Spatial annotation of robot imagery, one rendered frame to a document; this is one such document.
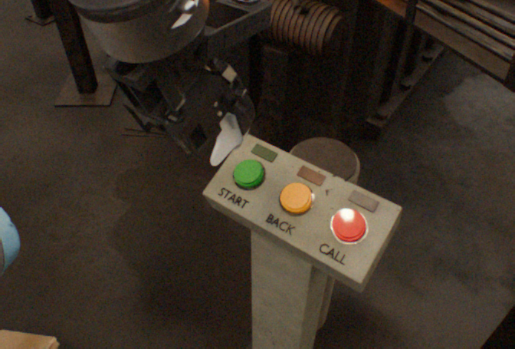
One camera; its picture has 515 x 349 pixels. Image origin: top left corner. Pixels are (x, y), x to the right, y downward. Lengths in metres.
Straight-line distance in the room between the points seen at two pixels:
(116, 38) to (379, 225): 0.38
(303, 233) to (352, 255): 0.06
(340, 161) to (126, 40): 0.51
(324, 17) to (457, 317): 0.79
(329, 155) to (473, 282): 0.68
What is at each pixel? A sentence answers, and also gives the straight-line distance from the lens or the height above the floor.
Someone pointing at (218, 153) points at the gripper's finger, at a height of 0.72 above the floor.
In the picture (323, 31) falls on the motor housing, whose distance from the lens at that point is 1.14.
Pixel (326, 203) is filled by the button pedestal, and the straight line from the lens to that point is 0.60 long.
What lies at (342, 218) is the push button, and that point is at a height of 0.61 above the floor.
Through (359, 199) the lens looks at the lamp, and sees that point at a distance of 0.60.
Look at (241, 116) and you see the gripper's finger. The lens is 0.46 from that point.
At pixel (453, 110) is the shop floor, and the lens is 1.83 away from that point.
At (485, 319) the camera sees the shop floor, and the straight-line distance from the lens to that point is 1.30.
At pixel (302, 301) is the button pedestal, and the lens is 0.71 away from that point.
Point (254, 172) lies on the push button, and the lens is 0.62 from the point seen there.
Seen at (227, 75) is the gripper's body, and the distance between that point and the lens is 0.42.
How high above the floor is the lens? 1.06
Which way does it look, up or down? 44 degrees down
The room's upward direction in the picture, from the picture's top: straight up
